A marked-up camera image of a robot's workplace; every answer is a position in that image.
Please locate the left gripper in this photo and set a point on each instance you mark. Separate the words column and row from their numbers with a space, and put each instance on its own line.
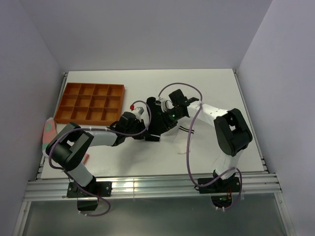
column 141, row 124

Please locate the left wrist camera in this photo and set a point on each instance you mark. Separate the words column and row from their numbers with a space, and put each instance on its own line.
column 137, row 110

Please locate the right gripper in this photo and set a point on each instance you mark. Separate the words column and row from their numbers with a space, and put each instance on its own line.
column 167, row 124

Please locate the orange compartment tray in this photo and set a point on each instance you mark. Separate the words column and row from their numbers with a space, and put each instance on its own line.
column 90, row 104

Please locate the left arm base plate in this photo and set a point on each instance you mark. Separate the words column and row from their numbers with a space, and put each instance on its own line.
column 99, row 188

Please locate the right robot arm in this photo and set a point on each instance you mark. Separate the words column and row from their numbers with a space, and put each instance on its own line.
column 232, row 132

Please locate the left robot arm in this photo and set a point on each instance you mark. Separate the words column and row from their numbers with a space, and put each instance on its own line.
column 70, row 146

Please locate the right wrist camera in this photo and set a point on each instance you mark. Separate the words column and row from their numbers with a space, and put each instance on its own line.
column 163, row 103

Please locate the aluminium rail frame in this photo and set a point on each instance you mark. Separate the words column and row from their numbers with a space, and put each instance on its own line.
column 260, row 211

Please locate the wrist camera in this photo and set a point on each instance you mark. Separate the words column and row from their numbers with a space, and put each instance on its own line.
column 137, row 110
column 163, row 103

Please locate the pink patterned sock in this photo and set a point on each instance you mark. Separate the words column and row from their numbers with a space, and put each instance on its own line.
column 49, row 133

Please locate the black cable clamp block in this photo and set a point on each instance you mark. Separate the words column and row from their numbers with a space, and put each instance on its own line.
column 87, row 205

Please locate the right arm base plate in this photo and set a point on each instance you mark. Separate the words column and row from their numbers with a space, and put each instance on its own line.
column 231, row 185

